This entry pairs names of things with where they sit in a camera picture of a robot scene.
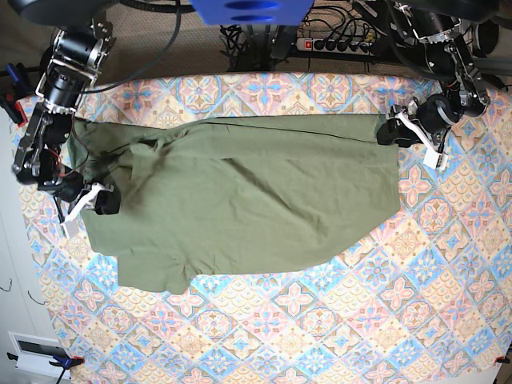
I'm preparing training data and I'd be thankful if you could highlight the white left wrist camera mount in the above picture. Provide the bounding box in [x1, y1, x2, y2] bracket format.
[387, 105, 450, 170]

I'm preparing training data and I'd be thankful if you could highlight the black cylinder right background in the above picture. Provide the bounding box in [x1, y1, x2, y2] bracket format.
[475, 20, 499, 55]

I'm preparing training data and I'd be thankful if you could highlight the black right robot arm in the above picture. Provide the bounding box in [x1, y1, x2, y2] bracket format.
[12, 18, 121, 215]

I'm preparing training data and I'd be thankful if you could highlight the orange clamp lower right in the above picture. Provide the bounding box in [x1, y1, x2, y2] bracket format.
[494, 356, 511, 365]

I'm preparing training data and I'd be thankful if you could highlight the blue orange clamp lower left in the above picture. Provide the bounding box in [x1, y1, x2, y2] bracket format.
[6, 351, 86, 381]

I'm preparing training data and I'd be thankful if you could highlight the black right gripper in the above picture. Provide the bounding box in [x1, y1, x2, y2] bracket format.
[90, 186, 121, 215]

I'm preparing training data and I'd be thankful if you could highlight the olive green t-shirt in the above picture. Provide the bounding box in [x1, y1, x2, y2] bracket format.
[68, 115, 400, 294]

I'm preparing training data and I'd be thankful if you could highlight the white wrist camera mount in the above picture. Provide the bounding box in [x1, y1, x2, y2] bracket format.
[61, 182, 112, 239]
[387, 105, 450, 170]

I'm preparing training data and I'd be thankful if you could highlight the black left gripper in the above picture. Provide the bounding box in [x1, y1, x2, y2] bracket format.
[376, 118, 420, 147]

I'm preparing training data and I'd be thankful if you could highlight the white power strip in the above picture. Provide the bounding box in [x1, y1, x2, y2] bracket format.
[295, 38, 370, 54]

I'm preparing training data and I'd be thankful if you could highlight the white wall outlet box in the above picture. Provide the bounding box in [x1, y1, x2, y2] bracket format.
[8, 331, 66, 378]

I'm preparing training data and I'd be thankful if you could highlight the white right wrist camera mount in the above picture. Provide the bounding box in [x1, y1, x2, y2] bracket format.
[61, 182, 112, 239]

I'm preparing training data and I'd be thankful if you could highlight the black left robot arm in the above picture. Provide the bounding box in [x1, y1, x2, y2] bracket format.
[376, 1, 490, 153]

